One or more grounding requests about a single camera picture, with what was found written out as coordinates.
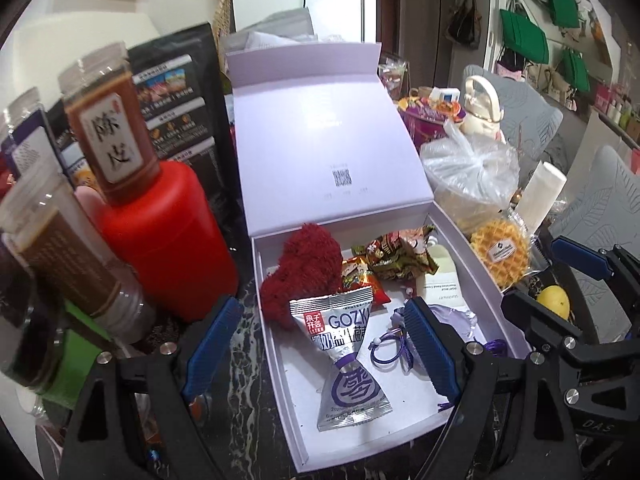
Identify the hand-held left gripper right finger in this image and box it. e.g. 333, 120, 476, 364
402, 297, 601, 480

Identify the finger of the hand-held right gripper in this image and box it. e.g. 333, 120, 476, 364
500, 290, 617, 367
550, 237, 640, 291

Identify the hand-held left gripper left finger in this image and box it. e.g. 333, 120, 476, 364
60, 296, 246, 480

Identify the purple hair tie white bead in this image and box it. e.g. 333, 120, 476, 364
370, 327, 417, 373

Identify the white hand cream tube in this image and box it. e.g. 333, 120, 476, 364
422, 237, 468, 311

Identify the silver purple snack packet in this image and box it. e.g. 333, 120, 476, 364
289, 285, 393, 432

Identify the red orange snack packet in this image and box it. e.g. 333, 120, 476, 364
341, 256, 393, 306

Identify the gold brown snack packet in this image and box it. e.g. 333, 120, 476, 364
352, 225, 441, 281

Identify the red knitted hat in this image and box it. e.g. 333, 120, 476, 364
259, 223, 345, 332

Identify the lavender gift box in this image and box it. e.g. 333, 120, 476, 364
225, 42, 532, 475

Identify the yellow lemon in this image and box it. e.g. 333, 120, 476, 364
536, 285, 571, 321

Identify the grey covered chair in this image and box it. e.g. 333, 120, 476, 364
547, 146, 640, 311
462, 64, 565, 171

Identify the bag of waffles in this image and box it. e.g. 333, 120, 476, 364
470, 217, 532, 291

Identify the white cylindrical bottle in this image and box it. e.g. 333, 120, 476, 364
515, 161, 567, 233

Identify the red canister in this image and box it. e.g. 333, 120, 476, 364
97, 160, 240, 323

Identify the clear plastic bag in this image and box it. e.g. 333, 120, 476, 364
419, 120, 521, 231

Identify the row of toiletry bottles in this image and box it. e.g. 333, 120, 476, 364
592, 82, 640, 133

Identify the beige tote bag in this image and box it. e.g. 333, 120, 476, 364
535, 62, 568, 96

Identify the small green tote bag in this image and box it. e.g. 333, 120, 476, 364
560, 49, 592, 93

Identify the purple instant noodle bowl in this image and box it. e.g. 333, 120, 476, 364
397, 97, 463, 146

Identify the cluster of spice jars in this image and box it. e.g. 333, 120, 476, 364
0, 42, 162, 396

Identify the black stand-up pouch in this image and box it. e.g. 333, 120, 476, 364
125, 22, 246, 251

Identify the black handbag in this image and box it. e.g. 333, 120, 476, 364
446, 0, 482, 51

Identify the brown entrance door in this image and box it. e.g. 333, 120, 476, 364
376, 0, 401, 56

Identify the round woven straw fan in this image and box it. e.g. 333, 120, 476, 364
212, 0, 233, 56

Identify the grey mailer bag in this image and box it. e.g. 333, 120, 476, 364
235, 7, 321, 51

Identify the white fridge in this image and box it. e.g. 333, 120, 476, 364
230, 0, 378, 46

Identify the cream water jug with handle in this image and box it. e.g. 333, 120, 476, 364
459, 75, 503, 136

